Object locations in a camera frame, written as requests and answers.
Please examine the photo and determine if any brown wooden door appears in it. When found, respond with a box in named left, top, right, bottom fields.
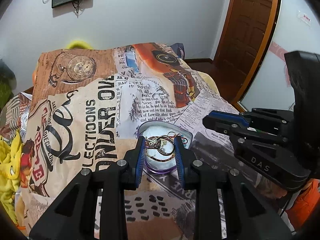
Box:
left=214, top=0, right=274, bottom=97

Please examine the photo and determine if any person's right forearm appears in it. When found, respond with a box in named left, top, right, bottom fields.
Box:
left=285, top=179, right=320, bottom=230

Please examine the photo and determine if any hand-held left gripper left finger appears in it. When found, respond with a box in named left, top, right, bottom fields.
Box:
left=29, top=136, right=147, bottom=240

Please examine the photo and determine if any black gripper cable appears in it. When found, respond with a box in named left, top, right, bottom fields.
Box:
left=279, top=192, right=294, bottom=217

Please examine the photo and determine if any printed newspaper pattern blanket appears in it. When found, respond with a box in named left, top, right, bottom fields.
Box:
left=20, top=42, right=283, bottom=240

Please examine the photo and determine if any white sliding wardrobe door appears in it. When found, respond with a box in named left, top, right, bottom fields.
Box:
left=240, top=0, right=320, bottom=120

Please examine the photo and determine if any yellow cloth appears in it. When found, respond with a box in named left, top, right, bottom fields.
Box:
left=0, top=129, right=24, bottom=224

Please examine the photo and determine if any heart-shaped purple tin box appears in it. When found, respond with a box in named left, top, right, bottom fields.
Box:
left=137, top=121, right=193, bottom=174

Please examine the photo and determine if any dark blue bag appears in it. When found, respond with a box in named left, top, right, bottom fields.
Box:
left=171, top=43, right=187, bottom=59

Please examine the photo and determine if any grey orange striped cloth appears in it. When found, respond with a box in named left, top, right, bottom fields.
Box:
left=0, top=92, right=33, bottom=140

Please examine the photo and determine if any black cable under monitor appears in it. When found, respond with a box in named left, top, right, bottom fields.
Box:
left=71, top=1, right=83, bottom=18

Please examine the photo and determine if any jewelry pile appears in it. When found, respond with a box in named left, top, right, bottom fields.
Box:
left=144, top=132, right=189, bottom=163

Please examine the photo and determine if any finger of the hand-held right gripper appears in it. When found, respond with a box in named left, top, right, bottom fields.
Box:
left=207, top=108, right=294, bottom=130
left=202, top=116, right=290, bottom=155

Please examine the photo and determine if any white paper sticker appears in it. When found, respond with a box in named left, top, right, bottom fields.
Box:
left=297, top=9, right=312, bottom=27

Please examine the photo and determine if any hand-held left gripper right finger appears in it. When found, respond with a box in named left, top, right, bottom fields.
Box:
left=174, top=136, right=293, bottom=240

